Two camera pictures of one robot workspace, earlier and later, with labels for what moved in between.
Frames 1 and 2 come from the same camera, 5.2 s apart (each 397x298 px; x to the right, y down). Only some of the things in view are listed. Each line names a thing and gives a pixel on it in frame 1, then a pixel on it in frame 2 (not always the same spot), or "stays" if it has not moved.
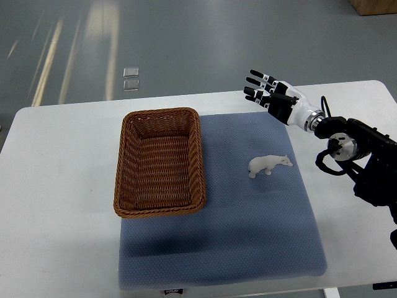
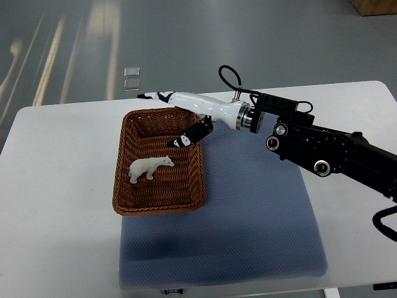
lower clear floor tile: [131, 85] stays
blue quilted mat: [249, 230] stays
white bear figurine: [267, 162] to [148, 166]
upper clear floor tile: [131, 72] stays
